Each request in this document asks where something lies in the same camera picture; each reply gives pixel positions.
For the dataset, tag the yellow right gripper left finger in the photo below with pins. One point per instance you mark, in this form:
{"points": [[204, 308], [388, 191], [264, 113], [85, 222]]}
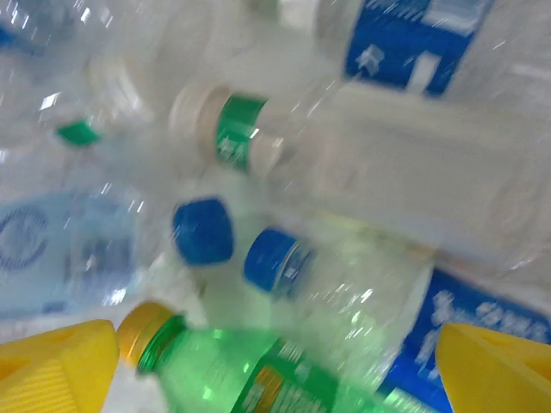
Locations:
{"points": [[47, 374]]}

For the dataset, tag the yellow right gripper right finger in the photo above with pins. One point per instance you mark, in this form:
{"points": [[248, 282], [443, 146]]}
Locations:
{"points": [[503, 378]]}

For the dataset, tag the small Pocari Sweat bottle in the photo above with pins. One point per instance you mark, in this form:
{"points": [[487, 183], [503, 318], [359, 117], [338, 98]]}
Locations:
{"points": [[473, 310]]}

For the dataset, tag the bluish bottle blue cap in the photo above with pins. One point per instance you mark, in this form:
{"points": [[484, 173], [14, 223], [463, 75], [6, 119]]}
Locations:
{"points": [[86, 249]]}

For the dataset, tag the green bottle yellow cap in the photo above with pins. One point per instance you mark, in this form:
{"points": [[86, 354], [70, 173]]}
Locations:
{"points": [[206, 370]]}

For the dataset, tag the clear bottle green label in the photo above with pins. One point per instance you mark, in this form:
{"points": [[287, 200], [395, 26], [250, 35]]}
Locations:
{"points": [[77, 133], [387, 163]]}

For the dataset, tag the clear bottle blue cap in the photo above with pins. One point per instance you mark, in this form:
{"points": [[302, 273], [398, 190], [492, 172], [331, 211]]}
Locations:
{"points": [[275, 262]]}

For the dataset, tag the large Pocari Sweat bottle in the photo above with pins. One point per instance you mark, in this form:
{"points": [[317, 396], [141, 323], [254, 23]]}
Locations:
{"points": [[400, 51]]}

